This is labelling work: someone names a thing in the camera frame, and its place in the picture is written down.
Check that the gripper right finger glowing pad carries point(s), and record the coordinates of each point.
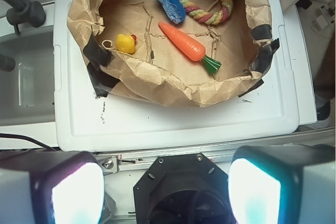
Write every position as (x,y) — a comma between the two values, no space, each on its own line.
(283,184)

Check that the orange plastic carrot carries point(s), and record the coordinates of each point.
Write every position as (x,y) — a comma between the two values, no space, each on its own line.
(190,47)

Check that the yellow rubber duck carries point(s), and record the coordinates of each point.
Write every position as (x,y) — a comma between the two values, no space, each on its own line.
(126,43)

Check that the black octagonal mount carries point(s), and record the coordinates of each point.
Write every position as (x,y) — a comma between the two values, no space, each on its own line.
(186,188)

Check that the grey toy faucet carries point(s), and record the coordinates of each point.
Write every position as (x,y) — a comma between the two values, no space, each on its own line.
(25,11)

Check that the white plastic bin lid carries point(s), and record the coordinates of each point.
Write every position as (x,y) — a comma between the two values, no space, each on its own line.
(87,123)

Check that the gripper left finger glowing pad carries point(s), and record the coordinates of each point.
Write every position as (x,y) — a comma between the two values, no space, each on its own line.
(51,187)

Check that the aluminium rail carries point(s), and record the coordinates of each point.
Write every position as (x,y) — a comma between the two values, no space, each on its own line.
(218,152)

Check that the brown paper bag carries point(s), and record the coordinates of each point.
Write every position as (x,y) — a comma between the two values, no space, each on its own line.
(158,71)

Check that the blue sponge brush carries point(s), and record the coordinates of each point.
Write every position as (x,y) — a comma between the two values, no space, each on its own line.
(174,10)

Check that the grey toy sink basin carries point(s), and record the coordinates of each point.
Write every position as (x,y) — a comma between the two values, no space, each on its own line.
(27,92)

